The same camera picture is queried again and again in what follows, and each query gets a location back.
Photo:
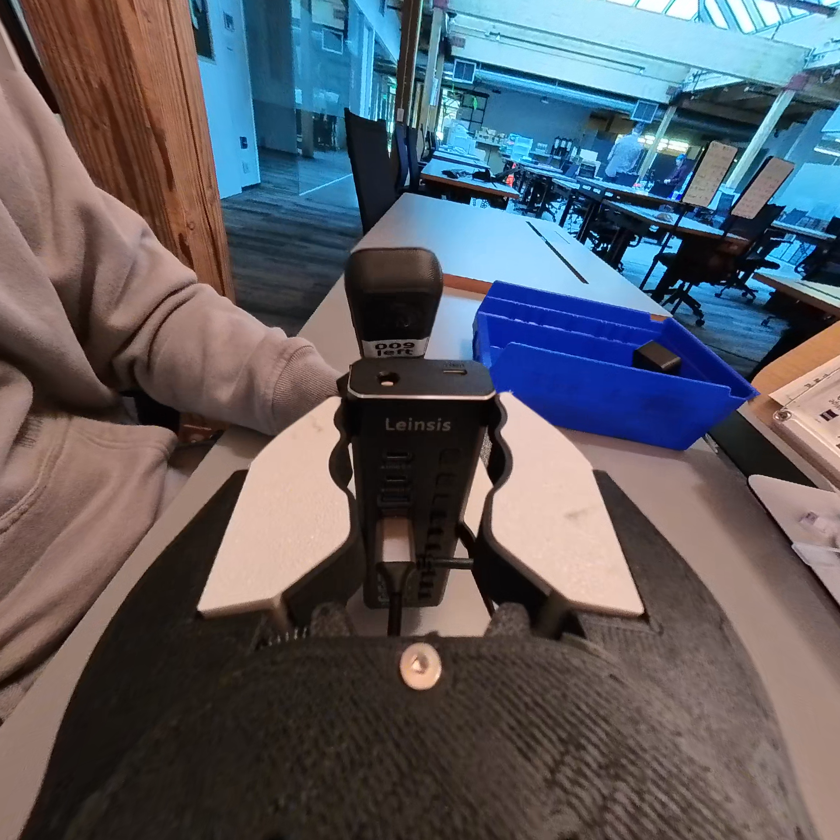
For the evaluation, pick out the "pale standing board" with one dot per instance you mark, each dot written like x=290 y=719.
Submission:
x=764 y=187
x=710 y=172

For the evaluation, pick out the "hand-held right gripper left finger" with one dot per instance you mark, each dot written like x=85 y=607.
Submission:
x=282 y=525

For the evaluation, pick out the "white sheet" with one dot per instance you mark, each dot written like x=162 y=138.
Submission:
x=787 y=505

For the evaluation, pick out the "black office chair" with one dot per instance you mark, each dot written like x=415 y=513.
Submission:
x=715 y=256

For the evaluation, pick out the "person's left forearm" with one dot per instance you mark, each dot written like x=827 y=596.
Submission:
x=249 y=367

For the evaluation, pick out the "blue plastic bin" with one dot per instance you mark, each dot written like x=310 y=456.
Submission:
x=590 y=407

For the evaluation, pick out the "wooden post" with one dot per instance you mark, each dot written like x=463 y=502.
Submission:
x=131 y=131

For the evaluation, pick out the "tall black chair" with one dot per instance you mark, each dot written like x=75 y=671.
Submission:
x=371 y=170

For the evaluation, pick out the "person's grey hoodie torso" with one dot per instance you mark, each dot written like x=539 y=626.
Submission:
x=72 y=394

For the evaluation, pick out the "laminated instruction sheet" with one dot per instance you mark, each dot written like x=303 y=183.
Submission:
x=814 y=413

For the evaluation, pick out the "black usb hub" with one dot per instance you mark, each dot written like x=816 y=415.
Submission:
x=420 y=426

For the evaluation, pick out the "small black adapter block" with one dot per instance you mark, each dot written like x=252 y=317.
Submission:
x=656 y=358

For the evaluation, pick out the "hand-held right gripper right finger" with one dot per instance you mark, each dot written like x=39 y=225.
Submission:
x=564 y=525

